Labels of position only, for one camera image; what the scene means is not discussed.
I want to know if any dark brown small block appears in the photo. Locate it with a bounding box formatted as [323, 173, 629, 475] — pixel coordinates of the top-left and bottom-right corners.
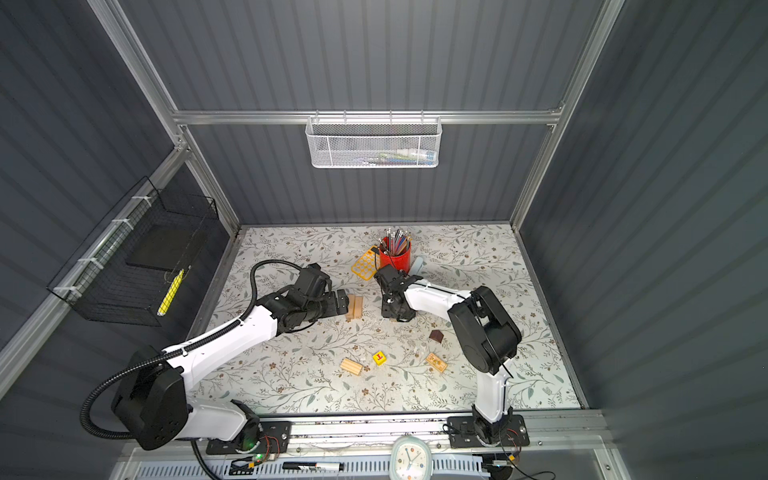
[429, 330, 444, 343]

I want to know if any yellow calculator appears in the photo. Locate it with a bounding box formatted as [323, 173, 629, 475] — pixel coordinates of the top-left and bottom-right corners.
[350, 246, 379, 281]

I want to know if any ridged wooden block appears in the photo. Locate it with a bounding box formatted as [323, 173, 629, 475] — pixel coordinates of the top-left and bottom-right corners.
[340, 358, 363, 376]

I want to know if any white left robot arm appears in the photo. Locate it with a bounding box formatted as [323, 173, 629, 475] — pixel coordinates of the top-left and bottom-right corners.
[112, 264, 349, 451]

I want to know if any black marker pen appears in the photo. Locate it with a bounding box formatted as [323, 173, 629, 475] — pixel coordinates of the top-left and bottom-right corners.
[282, 462, 345, 472]

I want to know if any bundle of pens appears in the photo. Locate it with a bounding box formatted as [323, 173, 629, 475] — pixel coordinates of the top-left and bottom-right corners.
[381, 228, 411, 257]

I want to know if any white wire basket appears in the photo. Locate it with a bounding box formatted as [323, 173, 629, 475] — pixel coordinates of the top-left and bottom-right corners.
[305, 119, 443, 169]

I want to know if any black corrugated cable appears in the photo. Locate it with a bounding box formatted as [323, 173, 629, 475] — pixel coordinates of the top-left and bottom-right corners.
[79, 259, 307, 442]

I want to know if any black wire basket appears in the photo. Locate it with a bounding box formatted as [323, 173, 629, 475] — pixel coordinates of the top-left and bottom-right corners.
[48, 181, 219, 327]

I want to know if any yellow letter cube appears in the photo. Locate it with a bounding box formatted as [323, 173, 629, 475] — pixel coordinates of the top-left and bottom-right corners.
[372, 351, 387, 366]

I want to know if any yellow highlighter pen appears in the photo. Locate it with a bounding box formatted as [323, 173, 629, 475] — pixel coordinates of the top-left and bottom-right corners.
[156, 269, 185, 317]

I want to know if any white analog clock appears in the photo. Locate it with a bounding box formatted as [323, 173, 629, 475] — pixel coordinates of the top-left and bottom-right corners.
[389, 435, 433, 480]

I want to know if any long wooden block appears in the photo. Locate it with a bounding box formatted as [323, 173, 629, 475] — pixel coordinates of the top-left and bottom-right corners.
[346, 295, 357, 320]

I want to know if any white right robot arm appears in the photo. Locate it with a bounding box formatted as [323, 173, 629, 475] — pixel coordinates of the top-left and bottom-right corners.
[374, 265, 522, 445]

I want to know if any printed wooden block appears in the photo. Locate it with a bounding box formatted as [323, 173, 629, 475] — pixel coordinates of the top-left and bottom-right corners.
[425, 352, 447, 373]

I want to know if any grey flat eraser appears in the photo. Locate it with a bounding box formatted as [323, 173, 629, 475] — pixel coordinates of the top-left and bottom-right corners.
[409, 256, 425, 275]

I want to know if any red pen cup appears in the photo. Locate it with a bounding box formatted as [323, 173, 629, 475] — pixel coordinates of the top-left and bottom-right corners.
[378, 243, 411, 273]

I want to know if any black foam pad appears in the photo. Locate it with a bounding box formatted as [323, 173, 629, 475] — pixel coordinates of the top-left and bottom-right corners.
[126, 225, 206, 272]

